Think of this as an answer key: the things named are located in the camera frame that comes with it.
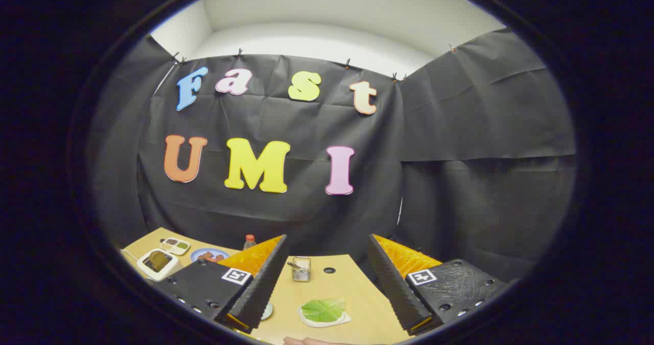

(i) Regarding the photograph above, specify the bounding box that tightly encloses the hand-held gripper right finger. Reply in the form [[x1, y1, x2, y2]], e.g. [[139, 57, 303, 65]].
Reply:
[[367, 234, 510, 335]]

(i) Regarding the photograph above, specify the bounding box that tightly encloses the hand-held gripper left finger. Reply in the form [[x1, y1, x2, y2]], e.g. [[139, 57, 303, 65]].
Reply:
[[152, 234, 288, 334]]

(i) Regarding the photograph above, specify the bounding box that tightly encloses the green lettuce leaf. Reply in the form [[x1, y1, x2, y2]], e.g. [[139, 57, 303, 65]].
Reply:
[[301, 299, 347, 323]]

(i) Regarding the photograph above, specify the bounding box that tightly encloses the brown toasted bread slice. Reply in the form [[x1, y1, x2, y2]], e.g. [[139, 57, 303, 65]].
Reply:
[[148, 252, 172, 273]]

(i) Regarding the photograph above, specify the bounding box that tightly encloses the blue plate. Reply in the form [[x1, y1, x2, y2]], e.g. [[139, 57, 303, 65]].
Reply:
[[191, 248, 230, 264]]

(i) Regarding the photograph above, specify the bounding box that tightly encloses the small white square dish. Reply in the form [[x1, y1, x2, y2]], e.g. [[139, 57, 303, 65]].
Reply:
[[298, 304, 352, 328]]

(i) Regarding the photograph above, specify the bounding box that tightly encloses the white toaster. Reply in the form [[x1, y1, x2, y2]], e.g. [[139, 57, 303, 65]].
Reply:
[[137, 249, 183, 282]]

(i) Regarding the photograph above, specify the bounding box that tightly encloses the white divided seasoning tray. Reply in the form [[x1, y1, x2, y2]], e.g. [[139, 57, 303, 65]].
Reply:
[[160, 238, 191, 256]]

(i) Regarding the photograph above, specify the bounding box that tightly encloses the wire mesh utensil basket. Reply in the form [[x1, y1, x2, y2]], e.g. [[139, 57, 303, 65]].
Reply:
[[292, 257, 312, 283]]

